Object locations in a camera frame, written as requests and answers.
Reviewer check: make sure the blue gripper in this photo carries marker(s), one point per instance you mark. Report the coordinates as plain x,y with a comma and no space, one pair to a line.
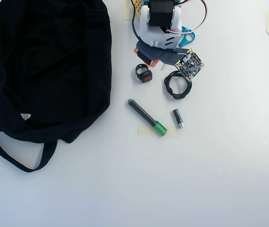
148,54

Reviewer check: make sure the black bike light red lens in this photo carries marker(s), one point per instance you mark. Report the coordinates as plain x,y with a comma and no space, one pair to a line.
146,76

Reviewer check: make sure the black fabric bag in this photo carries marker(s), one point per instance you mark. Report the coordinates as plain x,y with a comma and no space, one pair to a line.
42,71

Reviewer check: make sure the black marker green cap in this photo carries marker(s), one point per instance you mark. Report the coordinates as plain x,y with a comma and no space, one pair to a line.
146,116

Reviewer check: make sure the small black battery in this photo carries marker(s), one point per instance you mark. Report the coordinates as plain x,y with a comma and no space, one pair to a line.
178,118

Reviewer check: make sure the wide beige tape strip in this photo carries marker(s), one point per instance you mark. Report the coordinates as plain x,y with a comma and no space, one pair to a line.
146,132

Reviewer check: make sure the camera circuit board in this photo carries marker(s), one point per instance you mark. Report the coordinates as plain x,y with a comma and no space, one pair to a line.
190,65

